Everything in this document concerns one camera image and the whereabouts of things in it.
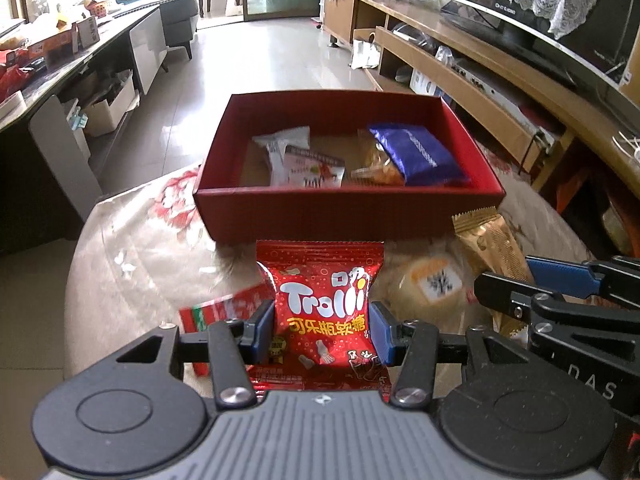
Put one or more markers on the white storage bin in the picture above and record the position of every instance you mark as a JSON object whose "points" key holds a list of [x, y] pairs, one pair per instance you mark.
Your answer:
{"points": [[105, 113]]}

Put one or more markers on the blue snack packet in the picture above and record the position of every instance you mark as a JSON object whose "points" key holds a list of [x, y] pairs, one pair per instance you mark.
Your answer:
{"points": [[420, 158]]}

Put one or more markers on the wooden TV stand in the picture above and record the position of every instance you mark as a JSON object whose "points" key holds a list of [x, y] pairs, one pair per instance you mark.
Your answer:
{"points": [[535, 119]]}

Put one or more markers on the red green long snack packet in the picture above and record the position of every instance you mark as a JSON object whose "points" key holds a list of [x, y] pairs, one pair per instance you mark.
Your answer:
{"points": [[220, 317]]}

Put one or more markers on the gold foil snack packet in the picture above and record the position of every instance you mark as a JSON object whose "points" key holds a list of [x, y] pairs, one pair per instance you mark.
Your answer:
{"points": [[489, 244]]}

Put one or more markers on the red Trolli candy bag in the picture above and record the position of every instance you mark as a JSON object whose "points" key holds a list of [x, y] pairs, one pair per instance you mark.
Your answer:
{"points": [[321, 333]]}

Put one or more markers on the dark long side table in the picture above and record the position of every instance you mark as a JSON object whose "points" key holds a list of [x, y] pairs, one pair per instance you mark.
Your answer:
{"points": [[34, 141]]}

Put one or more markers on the clear bag yellow puffs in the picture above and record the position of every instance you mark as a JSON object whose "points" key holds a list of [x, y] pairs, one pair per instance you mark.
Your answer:
{"points": [[377, 168]]}

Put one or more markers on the black curved television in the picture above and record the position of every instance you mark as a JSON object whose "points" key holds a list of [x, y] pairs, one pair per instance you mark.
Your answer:
{"points": [[550, 25]]}

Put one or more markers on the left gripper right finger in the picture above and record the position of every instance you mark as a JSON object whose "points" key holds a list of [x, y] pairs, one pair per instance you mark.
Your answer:
{"points": [[416, 348]]}

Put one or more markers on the grey sofa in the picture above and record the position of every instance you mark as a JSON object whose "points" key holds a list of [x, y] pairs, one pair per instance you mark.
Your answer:
{"points": [[179, 23]]}

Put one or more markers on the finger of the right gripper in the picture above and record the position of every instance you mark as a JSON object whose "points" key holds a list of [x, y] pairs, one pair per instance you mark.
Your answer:
{"points": [[522, 301], [616, 280]]}

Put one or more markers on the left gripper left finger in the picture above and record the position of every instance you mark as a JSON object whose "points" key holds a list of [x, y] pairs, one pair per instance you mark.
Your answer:
{"points": [[228, 348]]}

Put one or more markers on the white sausage snack packet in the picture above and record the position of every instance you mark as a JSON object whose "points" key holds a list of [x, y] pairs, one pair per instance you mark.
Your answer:
{"points": [[310, 169]]}

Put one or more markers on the red plastic bag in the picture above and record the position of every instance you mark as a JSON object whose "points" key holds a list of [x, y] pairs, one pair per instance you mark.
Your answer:
{"points": [[14, 73]]}

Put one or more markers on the bread bun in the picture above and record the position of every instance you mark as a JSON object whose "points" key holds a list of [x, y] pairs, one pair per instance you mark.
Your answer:
{"points": [[436, 289]]}

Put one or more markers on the grey foil snack packet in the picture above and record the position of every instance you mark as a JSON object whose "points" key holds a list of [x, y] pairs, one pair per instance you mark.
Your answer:
{"points": [[275, 145]]}

